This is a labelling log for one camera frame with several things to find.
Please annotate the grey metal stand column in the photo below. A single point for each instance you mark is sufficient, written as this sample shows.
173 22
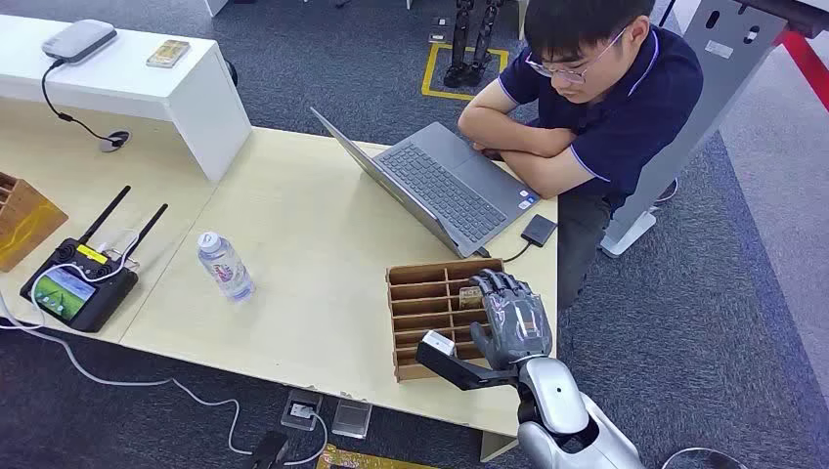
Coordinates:
693 110

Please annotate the black robot legs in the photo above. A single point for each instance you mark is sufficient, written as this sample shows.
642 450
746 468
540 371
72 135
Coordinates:
471 42

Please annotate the small patterned card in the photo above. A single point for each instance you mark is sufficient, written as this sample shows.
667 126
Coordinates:
471 298

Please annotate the grey flat device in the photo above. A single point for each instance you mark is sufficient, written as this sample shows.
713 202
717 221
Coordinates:
79 40

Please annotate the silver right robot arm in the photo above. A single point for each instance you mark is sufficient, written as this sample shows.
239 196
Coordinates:
563 421

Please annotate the wooden slotted box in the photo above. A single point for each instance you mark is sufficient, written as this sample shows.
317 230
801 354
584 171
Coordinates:
22 220

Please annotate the black remote controller with antennas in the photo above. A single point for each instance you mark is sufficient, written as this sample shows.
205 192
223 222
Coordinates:
81 278

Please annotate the clear plastic water bottle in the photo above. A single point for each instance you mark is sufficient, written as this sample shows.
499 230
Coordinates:
225 267

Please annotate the brown slotted card organizer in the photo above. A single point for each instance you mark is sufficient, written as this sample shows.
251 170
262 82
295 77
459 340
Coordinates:
432 317

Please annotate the person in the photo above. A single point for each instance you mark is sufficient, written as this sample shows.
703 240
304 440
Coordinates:
583 123

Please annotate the white desk shelf riser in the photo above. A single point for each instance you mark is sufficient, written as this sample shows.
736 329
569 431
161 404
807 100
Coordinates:
129 90

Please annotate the grey open laptop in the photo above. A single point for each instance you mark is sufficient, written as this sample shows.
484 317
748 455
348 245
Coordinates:
440 188

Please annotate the yellow floor tape square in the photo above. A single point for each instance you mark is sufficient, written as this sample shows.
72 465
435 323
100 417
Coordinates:
464 71

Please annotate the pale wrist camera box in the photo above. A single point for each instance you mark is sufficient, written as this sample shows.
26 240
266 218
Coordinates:
439 342

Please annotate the small patterned card box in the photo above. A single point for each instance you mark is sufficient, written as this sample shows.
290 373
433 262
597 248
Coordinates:
168 53

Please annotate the floor power socket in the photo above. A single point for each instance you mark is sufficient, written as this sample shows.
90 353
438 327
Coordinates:
301 410

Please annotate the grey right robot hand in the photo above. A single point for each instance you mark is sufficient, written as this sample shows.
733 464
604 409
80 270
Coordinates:
518 327

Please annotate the small black external drive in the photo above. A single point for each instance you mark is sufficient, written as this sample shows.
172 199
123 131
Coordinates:
539 230

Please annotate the grey floor socket cover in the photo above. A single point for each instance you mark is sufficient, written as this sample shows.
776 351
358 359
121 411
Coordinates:
352 419

